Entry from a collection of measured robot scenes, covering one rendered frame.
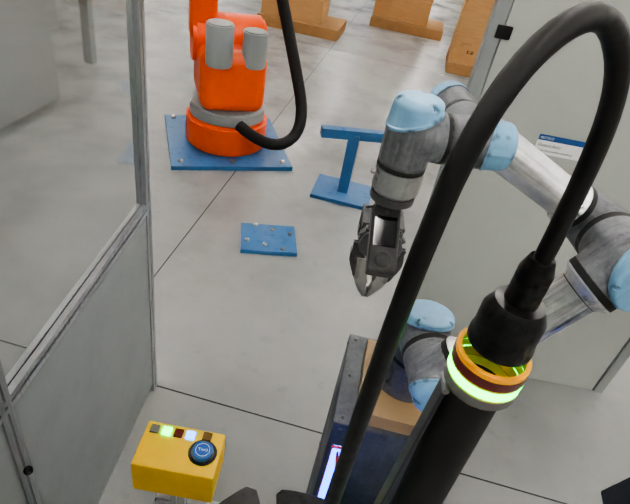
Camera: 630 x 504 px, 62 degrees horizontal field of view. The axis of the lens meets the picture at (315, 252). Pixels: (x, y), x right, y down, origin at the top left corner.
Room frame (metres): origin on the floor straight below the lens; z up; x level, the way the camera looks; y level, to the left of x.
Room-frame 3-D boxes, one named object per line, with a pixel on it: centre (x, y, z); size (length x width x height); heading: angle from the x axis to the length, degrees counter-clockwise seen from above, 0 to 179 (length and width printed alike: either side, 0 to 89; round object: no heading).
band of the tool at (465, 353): (0.22, -0.11, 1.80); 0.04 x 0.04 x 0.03
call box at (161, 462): (0.58, 0.19, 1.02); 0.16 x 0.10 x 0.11; 90
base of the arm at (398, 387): (0.90, -0.28, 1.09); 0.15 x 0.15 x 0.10
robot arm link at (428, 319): (0.89, -0.28, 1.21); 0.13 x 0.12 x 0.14; 9
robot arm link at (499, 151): (0.77, -0.20, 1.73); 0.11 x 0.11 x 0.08; 9
